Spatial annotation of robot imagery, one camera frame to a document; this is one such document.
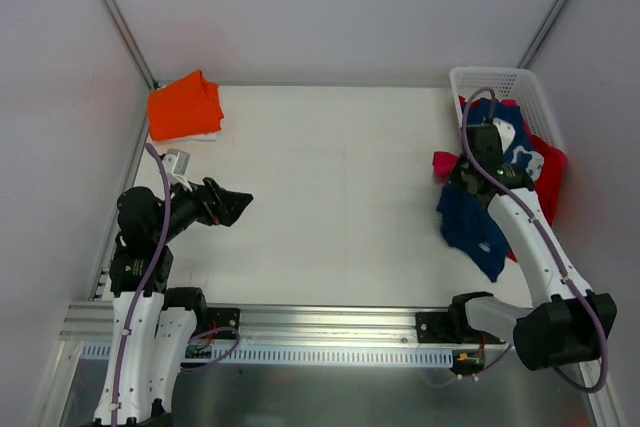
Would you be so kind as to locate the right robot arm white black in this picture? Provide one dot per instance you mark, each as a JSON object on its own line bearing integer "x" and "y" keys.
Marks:
{"x": 568, "y": 322}

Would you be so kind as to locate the white slotted cable duct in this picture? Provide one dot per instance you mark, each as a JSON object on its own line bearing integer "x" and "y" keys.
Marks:
{"x": 302, "y": 355}

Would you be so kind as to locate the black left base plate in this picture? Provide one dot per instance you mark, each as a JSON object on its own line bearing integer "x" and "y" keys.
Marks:
{"x": 219, "y": 317}

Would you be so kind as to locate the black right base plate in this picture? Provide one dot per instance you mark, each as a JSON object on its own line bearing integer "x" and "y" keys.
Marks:
{"x": 435, "y": 327}

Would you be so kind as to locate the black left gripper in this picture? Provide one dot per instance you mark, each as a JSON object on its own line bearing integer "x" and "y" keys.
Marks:
{"x": 214, "y": 202}

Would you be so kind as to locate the navy blue printed t-shirt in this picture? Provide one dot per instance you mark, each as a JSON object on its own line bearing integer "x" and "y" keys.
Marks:
{"x": 465, "y": 225}

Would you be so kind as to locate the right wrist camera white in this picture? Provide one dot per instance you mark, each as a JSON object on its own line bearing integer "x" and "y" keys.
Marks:
{"x": 506, "y": 131}

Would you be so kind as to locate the aluminium mounting rail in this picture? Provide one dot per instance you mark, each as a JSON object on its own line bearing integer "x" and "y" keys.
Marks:
{"x": 292, "y": 325}

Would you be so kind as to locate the right aluminium frame post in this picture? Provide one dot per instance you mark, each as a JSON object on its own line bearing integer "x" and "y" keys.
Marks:
{"x": 543, "y": 32}

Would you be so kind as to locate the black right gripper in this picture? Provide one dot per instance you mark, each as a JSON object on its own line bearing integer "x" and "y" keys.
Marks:
{"x": 463, "y": 179}

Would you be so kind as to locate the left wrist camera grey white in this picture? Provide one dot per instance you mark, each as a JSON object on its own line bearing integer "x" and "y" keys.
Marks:
{"x": 175, "y": 163}

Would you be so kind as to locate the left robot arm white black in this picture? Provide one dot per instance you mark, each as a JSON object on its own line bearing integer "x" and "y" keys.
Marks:
{"x": 152, "y": 322}

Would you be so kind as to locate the aluminium frame post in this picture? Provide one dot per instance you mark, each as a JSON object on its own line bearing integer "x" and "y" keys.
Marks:
{"x": 543, "y": 32}
{"x": 130, "y": 43}

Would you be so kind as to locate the left aluminium frame post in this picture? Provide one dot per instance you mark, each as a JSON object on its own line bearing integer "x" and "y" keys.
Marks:
{"x": 130, "y": 43}

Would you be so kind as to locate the red t-shirt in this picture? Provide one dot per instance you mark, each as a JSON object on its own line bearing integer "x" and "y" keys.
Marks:
{"x": 548, "y": 184}

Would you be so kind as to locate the white plastic basket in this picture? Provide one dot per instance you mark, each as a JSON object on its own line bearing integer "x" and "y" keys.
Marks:
{"x": 520, "y": 85}

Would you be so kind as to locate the folded orange t-shirt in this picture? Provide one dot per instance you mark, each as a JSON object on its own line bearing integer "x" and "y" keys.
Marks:
{"x": 184, "y": 108}

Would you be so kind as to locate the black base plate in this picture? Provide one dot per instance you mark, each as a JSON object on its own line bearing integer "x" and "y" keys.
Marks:
{"x": 219, "y": 317}
{"x": 435, "y": 327}

